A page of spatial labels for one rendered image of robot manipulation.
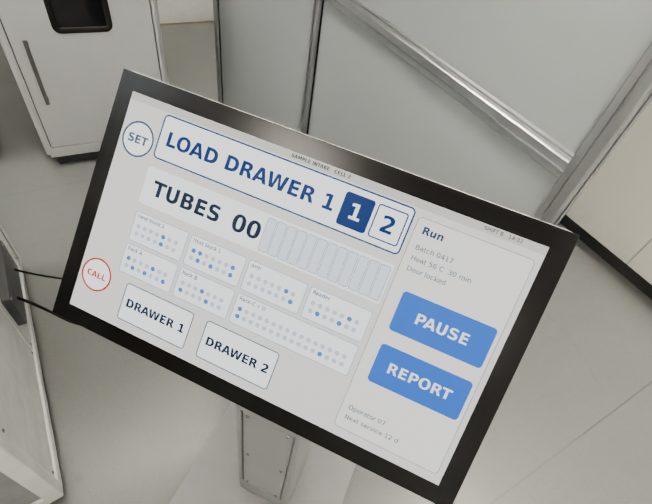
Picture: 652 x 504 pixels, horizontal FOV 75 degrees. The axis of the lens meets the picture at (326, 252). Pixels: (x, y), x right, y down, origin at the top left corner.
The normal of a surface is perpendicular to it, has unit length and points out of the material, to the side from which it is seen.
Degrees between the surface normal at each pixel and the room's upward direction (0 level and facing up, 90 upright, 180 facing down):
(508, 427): 0
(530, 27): 90
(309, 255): 50
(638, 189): 90
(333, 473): 5
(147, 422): 0
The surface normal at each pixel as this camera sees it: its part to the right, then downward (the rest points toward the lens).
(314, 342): -0.21, 0.07
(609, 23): -0.86, 0.28
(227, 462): 0.06, -0.69
